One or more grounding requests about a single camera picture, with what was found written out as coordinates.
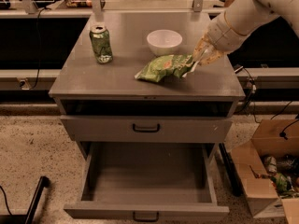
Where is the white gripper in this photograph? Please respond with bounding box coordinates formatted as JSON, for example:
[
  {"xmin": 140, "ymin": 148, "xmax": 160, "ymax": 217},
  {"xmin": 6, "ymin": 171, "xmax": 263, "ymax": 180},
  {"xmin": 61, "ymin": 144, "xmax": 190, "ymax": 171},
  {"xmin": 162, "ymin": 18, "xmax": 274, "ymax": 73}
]
[{"xmin": 192, "ymin": 13, "xmax": 249, "ymax": 65}]

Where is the green jalapeno chip bag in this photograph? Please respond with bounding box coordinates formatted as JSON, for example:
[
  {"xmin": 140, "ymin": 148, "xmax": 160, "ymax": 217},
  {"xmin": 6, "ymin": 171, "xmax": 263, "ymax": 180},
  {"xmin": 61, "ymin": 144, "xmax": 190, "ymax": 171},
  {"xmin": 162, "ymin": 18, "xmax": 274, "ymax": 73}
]
[{"xmin": 135, "ymin": 54, "xmax": 197, "ymax": 83}]

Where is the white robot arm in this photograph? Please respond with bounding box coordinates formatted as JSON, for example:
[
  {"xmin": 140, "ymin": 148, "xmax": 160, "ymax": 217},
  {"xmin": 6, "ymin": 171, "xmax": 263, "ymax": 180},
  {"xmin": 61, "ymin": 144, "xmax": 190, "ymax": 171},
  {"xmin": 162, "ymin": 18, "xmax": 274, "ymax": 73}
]
[{"xmin": 192, "ymin": 0, "xmax": 299, "ymax": 65}]

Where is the grey drawer cabinet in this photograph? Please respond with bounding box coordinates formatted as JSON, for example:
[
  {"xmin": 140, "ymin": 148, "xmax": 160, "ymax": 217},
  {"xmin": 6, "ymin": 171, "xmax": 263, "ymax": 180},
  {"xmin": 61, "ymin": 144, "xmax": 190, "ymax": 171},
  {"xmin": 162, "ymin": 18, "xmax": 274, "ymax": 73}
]
[{"xmin": 50, "ymin": 11, "xmax": 244, "ymax": 154}]

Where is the grey closed upper drawer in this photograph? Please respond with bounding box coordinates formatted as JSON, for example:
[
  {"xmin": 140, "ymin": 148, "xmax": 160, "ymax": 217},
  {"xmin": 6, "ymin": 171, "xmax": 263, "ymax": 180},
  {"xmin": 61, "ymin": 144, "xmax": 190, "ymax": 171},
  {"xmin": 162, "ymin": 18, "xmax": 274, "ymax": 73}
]
[{"xmin": 61, "ymin": 116, "xmax": 232, "ymax": 143}]

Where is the grey open middle drawer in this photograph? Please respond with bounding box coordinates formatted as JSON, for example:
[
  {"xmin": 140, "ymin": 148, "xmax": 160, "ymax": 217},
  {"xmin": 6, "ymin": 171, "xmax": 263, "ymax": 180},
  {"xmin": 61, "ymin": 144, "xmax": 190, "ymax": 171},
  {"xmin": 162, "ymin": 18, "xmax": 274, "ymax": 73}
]
[{"xmin": 64, "ymin": 143, "xmax": 229, "ymax": 223}]

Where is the white ceramic bowl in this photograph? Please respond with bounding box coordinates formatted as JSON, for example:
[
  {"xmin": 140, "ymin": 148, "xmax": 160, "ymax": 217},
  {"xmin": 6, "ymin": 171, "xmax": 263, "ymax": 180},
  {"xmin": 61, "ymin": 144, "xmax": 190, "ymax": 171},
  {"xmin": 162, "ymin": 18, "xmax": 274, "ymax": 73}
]
[{"xmin": 147, "ymin": 29, "xmax": 182, "ymax": 56}]

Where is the green soda can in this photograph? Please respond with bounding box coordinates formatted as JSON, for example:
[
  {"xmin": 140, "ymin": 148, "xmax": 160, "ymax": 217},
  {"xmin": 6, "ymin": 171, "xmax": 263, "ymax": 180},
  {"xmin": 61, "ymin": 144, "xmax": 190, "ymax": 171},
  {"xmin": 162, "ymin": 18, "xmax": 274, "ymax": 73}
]
[{"xmin": 89, "ymin": 25, "xmax": 113, "ymax": 64}]

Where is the cardboard box with snacks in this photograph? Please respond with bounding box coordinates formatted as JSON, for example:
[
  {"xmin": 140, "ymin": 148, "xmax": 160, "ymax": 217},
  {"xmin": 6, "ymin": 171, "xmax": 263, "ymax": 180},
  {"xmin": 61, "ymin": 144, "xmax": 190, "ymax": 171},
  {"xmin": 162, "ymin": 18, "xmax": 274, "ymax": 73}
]
[{"xmin": 231, "ymin": 119, "xmax": 299, "ymax": 224}]

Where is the black metal stand leg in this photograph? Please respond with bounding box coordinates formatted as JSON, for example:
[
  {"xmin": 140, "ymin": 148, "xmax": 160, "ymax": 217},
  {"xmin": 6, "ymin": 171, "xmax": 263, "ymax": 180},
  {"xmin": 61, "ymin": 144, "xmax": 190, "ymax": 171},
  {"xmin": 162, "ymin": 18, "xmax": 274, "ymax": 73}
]
[{"xmin": 0, "ymin": 176, "xmax": 50, "ymax": 224}]

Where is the cables right of cabinet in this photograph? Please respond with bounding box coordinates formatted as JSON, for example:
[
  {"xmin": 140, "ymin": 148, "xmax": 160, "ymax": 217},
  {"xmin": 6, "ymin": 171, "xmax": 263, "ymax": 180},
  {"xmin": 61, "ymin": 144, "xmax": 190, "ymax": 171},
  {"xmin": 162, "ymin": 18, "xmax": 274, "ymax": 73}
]
[{"xmin": 233, "ymin": 63, "xmax": 261, "ymax": 124}]

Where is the black cable on left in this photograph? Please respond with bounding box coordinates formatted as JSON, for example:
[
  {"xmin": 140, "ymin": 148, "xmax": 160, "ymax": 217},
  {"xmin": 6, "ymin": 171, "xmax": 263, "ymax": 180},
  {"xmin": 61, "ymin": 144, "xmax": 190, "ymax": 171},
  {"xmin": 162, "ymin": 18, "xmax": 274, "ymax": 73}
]
[{"xmin": 30, "ymin": 7, "xmax": 52, "ymax": 91}]

